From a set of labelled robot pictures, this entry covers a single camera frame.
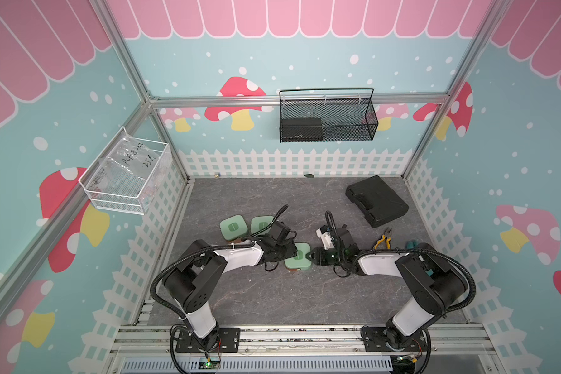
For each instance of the black wire wall basket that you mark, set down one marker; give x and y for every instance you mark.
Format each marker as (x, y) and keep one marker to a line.
(347, 114)

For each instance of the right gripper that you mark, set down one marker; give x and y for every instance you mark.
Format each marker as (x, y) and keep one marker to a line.
(318, 256)

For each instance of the front aluminium rail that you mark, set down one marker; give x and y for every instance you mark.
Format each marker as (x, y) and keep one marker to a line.
(285, 340)

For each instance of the black box in basket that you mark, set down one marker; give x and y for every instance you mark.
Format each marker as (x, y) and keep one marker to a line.
(294, 130)

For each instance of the clear plastic bag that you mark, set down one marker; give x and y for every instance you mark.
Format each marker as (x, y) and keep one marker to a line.
(133, 170)

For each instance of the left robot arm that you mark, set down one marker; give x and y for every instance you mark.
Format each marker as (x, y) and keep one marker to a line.
(185, 286)

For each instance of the black plastic tool case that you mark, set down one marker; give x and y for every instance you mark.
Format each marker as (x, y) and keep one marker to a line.
(379, 203)

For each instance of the yellow handled pliers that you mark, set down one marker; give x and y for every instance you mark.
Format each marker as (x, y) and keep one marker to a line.
(385, 240)

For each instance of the green case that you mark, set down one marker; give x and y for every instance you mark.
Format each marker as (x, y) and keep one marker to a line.
(261, 225)
(300, 262)
(233, 228)

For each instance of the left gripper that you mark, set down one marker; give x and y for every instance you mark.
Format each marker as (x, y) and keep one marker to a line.
(291, 251)

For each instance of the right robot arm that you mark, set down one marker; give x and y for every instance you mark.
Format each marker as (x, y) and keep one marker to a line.
(439, 284)

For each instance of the green work glove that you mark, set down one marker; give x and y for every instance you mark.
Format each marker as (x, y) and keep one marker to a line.
(413, 244)

